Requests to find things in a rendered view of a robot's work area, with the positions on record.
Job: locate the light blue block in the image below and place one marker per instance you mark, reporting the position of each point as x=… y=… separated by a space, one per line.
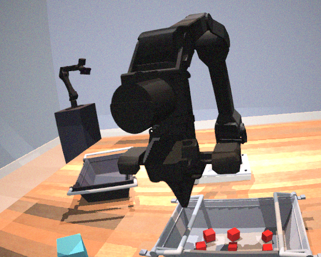
x=71 y=246

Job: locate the small red block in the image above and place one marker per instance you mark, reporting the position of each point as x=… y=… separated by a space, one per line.
x=232 y=246
x=200 y=245
x=267 y=235
x=267 y=247
x=233 y=234
x=209 y=235

